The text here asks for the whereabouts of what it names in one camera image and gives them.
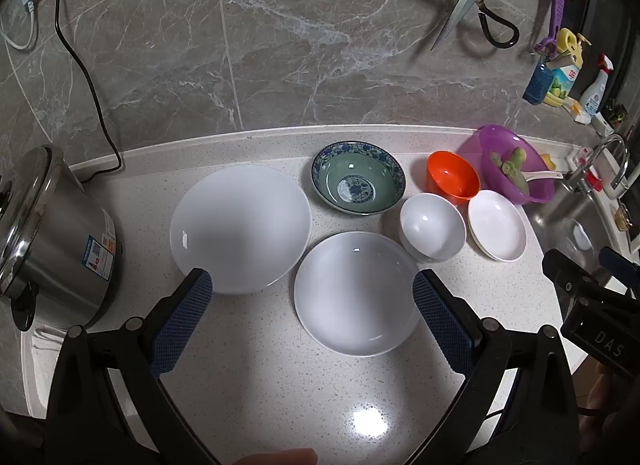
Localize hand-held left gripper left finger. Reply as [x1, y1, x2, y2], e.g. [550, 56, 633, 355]
[47, 267, 221, 465]

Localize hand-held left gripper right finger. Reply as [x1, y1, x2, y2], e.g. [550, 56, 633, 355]
[405, 269, 586, 465]

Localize purple kitchen utensil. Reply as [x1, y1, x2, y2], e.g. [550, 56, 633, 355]
[534, 0, 567, 53]

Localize small white plate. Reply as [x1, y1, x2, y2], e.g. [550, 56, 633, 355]
[467, 190, 529, 263]

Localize stainless steel rice cooker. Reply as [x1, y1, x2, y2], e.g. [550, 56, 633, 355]
[0, 144, 123, 333]

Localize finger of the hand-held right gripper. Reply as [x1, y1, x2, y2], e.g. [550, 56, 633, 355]
[599, 246, 640, 292]
[542, 247, 608, 297]

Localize metal faucet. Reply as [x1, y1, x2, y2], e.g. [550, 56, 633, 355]
[560, 134, 630, 196]

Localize white spray bottle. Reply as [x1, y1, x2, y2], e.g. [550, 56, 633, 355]
[580, 54, 615, 118]

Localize green vegetable piece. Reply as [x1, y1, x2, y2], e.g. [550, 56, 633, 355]
[489, 146, 530, 191]

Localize person's left hand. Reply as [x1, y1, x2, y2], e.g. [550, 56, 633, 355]
[232, 447, 318, 465]

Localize small white bowl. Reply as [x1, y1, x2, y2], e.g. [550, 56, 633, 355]
[399, 192, 467, 264]

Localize orange bowl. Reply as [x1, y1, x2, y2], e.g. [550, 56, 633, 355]
[426, 150, 482, 206]

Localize large white plate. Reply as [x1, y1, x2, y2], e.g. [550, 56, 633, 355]
[170, 164, 312, 295]

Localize blue patterned green bowl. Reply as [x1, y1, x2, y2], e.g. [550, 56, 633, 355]
[311, 141, 406, 216]

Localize yellow dish soap bottle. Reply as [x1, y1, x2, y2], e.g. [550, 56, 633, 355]
[542, 28, 591, 108]

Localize stainless steel sink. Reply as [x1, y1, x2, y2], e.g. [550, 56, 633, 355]
[527, 185, 640, 271]

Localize white folded cloth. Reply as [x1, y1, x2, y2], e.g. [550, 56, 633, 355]
[27, 322, 68, 351]

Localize purple plastic bowl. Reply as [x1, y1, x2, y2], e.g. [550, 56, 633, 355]
[457, 124, 557, 205]

